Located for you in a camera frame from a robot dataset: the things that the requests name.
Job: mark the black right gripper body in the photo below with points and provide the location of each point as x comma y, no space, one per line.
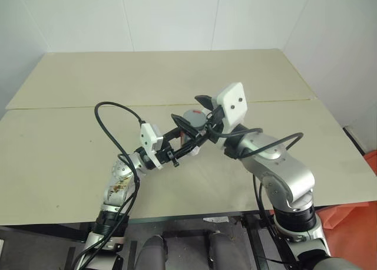
214,124

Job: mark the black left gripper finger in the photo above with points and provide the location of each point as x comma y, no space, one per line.
188,148
173,133

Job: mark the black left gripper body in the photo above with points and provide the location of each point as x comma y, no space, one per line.
167,153

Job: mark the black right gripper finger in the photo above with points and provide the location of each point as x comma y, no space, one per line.
185,125
206,101

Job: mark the clear jar with red label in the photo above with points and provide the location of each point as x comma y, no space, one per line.
184,139

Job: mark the gray round jar lid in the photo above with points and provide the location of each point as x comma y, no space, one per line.
195,118

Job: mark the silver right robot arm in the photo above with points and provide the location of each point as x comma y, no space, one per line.
282,175

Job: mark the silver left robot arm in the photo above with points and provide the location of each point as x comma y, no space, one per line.
119,181

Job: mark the small white paper tag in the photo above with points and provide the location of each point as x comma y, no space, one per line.
216,220

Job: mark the dark rounded shape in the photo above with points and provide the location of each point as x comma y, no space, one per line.
221,250
153,252

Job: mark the orange red plastic sheet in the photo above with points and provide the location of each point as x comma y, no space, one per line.
353,237

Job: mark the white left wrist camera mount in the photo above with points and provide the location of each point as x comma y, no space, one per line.
149,138

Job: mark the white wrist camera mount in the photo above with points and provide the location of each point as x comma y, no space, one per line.
232,103
149,138

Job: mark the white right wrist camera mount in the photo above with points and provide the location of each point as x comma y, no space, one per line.
232,103

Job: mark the black metal table frame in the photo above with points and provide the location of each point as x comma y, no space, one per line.
256,237

